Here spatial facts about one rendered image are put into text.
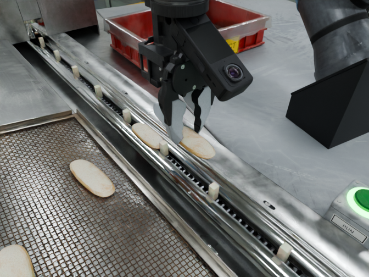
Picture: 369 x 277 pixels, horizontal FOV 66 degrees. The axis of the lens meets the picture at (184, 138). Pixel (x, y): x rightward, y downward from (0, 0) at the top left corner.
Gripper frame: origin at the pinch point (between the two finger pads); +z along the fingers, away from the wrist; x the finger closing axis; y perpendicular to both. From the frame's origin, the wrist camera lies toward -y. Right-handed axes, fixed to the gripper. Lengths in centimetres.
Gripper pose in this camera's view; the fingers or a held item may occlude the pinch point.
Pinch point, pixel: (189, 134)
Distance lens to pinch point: 45.8
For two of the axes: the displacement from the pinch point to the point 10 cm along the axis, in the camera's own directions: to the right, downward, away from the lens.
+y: -6.4, -5.0, 5.9
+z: 0.1, 7.6, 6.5
